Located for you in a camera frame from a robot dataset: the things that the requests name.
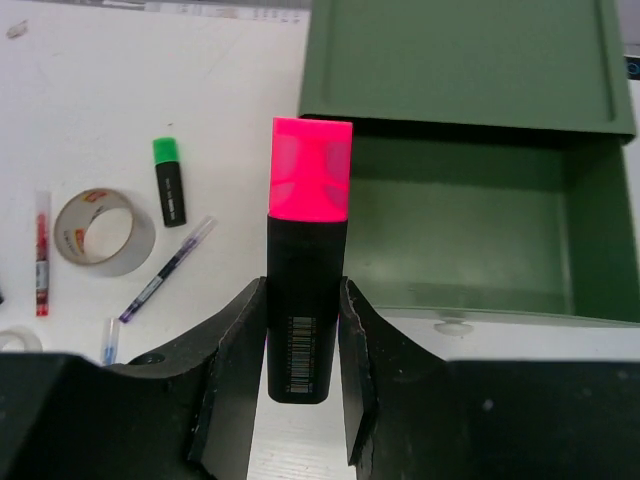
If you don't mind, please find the green drawer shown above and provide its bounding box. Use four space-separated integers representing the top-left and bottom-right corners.
344 119 640 329

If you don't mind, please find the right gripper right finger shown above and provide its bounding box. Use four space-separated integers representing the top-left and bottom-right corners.
338 278 376 479

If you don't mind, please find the blue pen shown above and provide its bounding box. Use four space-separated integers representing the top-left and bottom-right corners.
101 318 121 366

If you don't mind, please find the red pen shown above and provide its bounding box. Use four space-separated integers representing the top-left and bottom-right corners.
36 191 51 317

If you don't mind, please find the green drawer cabinet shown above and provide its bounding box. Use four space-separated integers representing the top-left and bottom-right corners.
299 1 636 140

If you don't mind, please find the small clear tape roll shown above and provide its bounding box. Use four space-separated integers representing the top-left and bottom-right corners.
0 326 43 353

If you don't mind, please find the small white scrap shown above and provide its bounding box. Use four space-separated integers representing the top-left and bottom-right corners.
6 20 28 40

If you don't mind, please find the pink highlighter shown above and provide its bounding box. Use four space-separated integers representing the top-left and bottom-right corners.
267 117 353 404

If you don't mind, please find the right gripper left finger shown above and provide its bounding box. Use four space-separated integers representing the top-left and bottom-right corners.
188 277 267 479

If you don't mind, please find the large tape roll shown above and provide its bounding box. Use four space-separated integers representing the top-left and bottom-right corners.
53 188 156 277

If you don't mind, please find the purple pen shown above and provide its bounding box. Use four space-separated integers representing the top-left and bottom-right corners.
118 216 216 323

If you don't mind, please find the green highlighter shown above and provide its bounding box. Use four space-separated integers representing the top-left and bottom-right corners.
152 137 187 228

